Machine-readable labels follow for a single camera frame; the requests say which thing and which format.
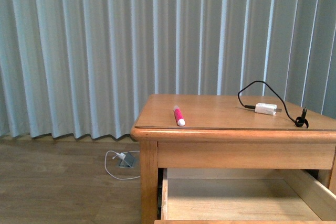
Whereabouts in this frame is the pink marker with white cap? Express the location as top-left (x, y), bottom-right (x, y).
top-left (173, 105), bottom-right (185, 126)

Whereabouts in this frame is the wooden top drawer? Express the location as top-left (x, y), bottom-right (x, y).
top-left (158, 168), bottom-right (335, 223)

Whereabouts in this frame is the wooden nightstand cabinet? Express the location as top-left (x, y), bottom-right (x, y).
top-left (131, 94), bottom-right (335, 223)

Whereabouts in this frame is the white plug in floor socket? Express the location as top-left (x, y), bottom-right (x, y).
top-left (113, 152), bottom-right (126, 161)

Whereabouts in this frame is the open grey floor socket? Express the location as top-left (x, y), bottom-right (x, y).
top-left (118, 152), bottom-right (137, 168)

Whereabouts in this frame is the light grey pleated curtain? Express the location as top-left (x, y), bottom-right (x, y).
top-left (1, 0), bottom-right (335, 138)

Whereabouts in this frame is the white power adapter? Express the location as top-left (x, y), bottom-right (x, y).
top-left (255, 103), bottom-right (282, 116)

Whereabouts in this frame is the white cable on floor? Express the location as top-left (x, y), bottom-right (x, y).
top-left (104, 150), bottom-right (141, 180)

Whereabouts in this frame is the black cable with strap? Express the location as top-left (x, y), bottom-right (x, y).
top-left (237, 80), bottom-right (310, 128)

